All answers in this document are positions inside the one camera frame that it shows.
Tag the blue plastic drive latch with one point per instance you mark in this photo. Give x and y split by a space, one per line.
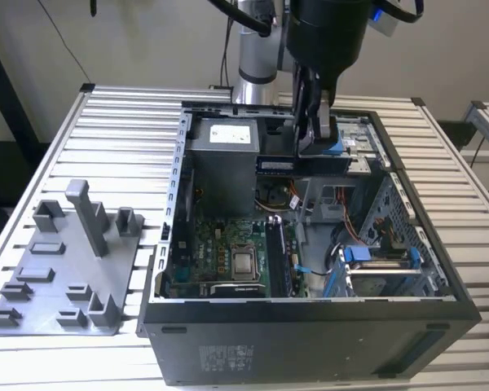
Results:
332 146

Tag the green motherboard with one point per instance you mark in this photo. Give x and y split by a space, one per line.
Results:
212 244

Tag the black box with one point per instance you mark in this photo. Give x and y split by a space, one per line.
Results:
456 134

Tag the silver CPU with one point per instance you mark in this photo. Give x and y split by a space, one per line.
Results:
244 264

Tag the black RAM slot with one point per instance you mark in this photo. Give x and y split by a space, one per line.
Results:
273 260
277 260
281 260

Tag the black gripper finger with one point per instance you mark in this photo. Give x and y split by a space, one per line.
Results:
301 114
326 122

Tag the metal disk bay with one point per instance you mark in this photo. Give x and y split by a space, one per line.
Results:
375 266

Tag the black slanted post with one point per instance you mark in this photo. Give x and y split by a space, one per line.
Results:
8 81

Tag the black graphics card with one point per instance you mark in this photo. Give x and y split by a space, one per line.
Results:
236 290

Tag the grey power supply unit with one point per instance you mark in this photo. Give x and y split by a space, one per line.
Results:
224 179

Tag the small black hanging object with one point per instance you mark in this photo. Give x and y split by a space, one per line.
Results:
93 8

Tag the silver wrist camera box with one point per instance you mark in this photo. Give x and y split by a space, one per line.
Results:
385 24

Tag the black CPU socket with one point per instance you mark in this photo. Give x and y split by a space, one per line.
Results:
238 246

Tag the black open PC case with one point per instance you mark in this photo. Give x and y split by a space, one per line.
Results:
269 354

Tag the RAM stick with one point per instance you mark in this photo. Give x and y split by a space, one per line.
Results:
287 260
277 165

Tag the grey plastic parts rack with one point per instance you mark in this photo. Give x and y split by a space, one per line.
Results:
77 277

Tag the silver drive cage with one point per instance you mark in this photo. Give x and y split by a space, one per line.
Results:
360 167

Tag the black round case part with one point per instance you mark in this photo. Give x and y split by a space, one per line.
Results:
277 195

